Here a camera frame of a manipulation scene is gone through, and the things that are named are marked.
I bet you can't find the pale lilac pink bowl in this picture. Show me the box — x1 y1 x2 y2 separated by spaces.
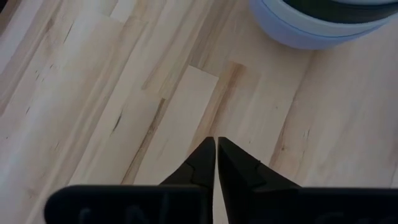
248 0 382 50

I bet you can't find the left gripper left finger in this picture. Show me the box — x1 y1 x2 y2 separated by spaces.
160 136 216 224

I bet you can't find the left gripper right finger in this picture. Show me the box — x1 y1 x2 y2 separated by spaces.
217 136 302 224

